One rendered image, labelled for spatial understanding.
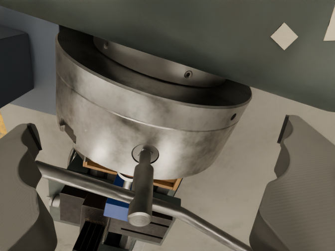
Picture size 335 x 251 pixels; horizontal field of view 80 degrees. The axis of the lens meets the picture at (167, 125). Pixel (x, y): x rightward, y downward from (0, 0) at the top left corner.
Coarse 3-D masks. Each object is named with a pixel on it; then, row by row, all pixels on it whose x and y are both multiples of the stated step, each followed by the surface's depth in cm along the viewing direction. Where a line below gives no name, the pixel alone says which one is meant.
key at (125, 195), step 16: (48, 176) 17; (64, 176) 17; (80, 176) 18; (96, 192) 18; (112, 192) 18; (128, 192) 19; (160, 208) 20; (176, 208) 20; (192, 224) 21; (208, 224) 21; (224, 240) 21
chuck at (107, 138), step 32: (64, 96) 26; (64, 128) 30; (96, 128) 24; (128, 128) 23; (160, 128) 23; (224, 128) 27; (96, 160) 27; (128, 160) 26; (160, 160) 26; (192, 160) 28
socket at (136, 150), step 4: (140, 144) 24; (144, 144) 24; (148, 144) 24; (136, 148) 25; (140, 148) 25; (148, 148) 25; (152, 148) 25; (156, 148) 25; (132, 152) 25; (136, 152) 25; (156, 152) 25; (136, 156) 25; (152, 156) 25; (156, 156) 25; (152, 160) 26
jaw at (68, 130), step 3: (63, 120) 30; (66, 123) 29; (66, 126) 30; (69, 126) 29; (66, 129) 30; (69, 129) 29; (72, 129) 28; (66, 132) 30; (69, 132) 29; (72, 132) 29; (69, 135) 30; (72, 135) 29; (75, 135) 28; (72, 138) 29; (75, 138) 29; (78, 153) 33; (81, 156) 32; (84, 156) 31; (84, 159) 32; (87, 159) 32
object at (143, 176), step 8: (144, 152) 24; (152, 152) 25; (144, 160) 23; (136, 168) 22; (144, 168) 22; (152, 168) 22; (136, 176) 21; (144, 176) 21; (152, 176) 22; (136, 184) 20; (144, 184) 20; (152, 184) 21; (136, 192) 19; (144, 192) 19; (152, 192) 20; (136, 200) 18; (144, 200) 19; (152, 200) 19; (136, 208) 18; (144, 208) 18; (128, 216) 18; (136, 216) 18; (144, 216) 18; (136, 224) 18; (144, 224) 18
